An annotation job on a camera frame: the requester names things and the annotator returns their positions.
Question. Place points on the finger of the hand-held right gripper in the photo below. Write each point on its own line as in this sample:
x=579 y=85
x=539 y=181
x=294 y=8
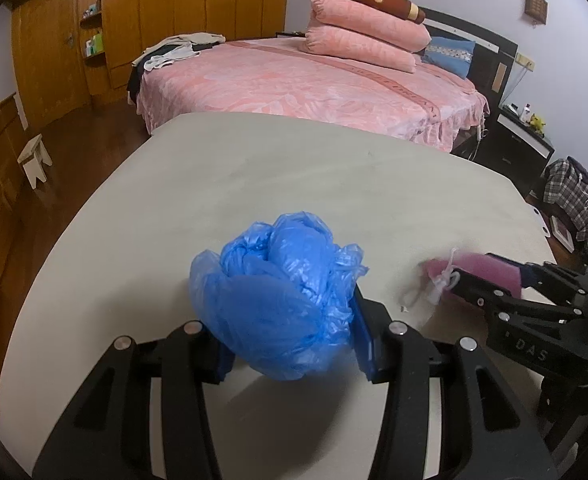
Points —
x=484 y=292
x=530 y=274

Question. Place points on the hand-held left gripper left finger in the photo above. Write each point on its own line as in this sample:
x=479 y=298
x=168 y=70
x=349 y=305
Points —
x=225 y=364

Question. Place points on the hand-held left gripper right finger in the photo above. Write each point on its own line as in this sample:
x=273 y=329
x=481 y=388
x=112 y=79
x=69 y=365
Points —
x=363 y=340

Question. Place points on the pink pouch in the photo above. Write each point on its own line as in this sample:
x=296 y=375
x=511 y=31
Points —
x=479 y=267

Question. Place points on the blue plastic bag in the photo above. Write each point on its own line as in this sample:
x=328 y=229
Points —
x=274 y=300

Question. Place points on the white bathroom scale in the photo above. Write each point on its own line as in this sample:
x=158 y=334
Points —
x=541 y=222

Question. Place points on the plaid shirt on chair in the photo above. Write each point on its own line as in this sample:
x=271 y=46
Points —
x=571 y=195

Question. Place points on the black white nightstand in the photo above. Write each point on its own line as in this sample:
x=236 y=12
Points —
x=519 y=155

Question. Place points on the yellow toy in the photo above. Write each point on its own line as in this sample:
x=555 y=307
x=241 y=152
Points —
x=537 y=122

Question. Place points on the black headboard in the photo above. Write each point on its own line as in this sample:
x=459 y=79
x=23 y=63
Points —
x=489 y=45

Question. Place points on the blue pillow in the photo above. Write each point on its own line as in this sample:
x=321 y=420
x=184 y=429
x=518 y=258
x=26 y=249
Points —
x=449 y=55

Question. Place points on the pink bed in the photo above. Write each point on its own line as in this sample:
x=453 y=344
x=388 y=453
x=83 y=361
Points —
x=299 y=85

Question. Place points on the small white stool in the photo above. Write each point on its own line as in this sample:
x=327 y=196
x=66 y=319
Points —
x=34 y=152

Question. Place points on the pile of clothes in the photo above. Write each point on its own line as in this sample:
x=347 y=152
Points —
x=169 y=55

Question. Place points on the green box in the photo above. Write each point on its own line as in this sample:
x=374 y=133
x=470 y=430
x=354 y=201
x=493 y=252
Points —
x=95 y=44

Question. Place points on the wooden wardrobe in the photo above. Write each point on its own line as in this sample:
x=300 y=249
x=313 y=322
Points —
x=184 y=10

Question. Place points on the white picture frame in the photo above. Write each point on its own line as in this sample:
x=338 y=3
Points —
x=561 y=232

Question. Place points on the wall outlet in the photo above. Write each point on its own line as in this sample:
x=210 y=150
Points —
x=526 y=60

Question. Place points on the brown wall lamp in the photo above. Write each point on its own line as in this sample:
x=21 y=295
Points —
x=536 y=6

